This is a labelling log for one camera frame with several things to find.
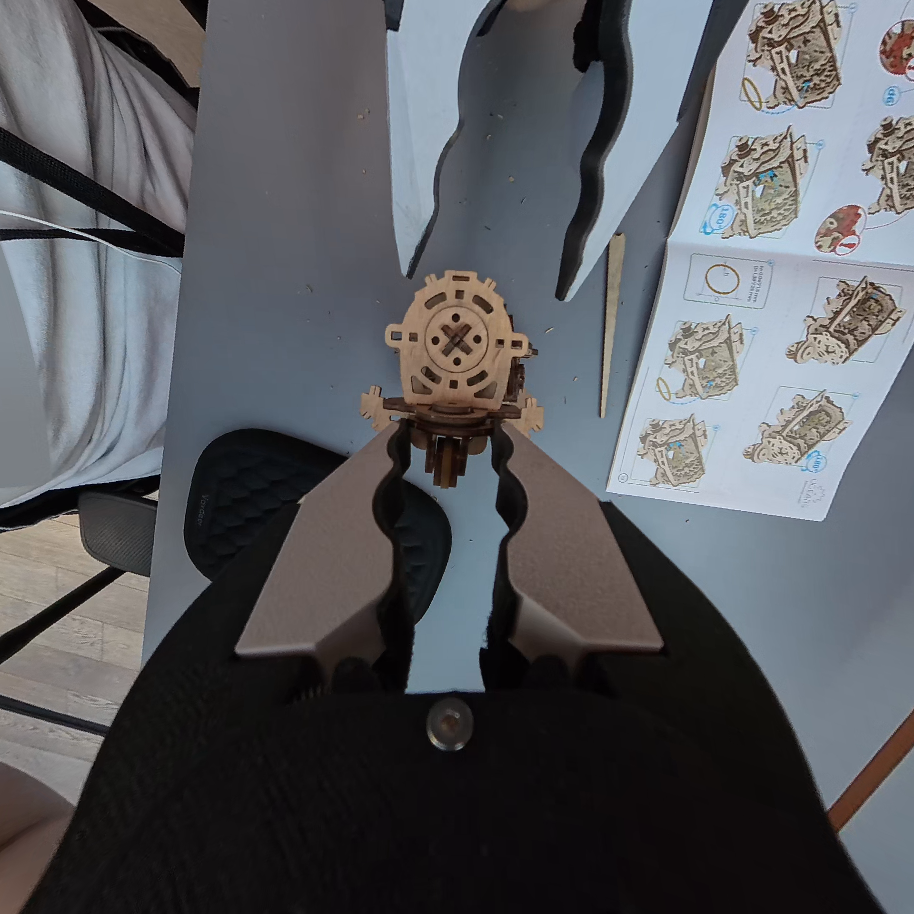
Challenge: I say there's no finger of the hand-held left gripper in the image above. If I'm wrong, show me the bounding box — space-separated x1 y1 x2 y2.
554 0 722 302
386 0 502 281

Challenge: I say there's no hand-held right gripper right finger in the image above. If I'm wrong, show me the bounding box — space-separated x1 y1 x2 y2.
484 424 666 692

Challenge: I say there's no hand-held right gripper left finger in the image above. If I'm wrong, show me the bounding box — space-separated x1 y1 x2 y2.
234 426 415 692

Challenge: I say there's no wooden gear assembly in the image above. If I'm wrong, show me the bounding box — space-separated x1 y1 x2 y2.
503 334 538 404

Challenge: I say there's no wooden cross plate assembly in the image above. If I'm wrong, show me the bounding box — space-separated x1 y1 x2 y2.
359 270 545 490

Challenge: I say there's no person's right forearm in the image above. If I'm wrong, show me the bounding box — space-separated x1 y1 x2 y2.
0 760 76 914

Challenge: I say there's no adjoining grey desk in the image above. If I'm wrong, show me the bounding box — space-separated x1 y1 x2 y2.
839 746 914 886

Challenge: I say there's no black quilted wrist rest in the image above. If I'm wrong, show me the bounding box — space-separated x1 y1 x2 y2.
187 427 455 622

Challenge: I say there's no tapered wooden stick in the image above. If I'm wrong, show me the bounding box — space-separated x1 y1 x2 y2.
598 232 627 420

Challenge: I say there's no white instruction booklet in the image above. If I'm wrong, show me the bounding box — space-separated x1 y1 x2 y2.
606 0 914 522

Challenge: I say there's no person's white shirt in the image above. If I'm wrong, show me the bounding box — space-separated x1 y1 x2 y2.
0 0 199 509

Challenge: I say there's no black harness strap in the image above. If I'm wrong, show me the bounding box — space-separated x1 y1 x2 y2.
0 125 188 259

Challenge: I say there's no thin white cable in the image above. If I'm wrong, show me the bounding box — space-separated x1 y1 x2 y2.
0 206 181 252

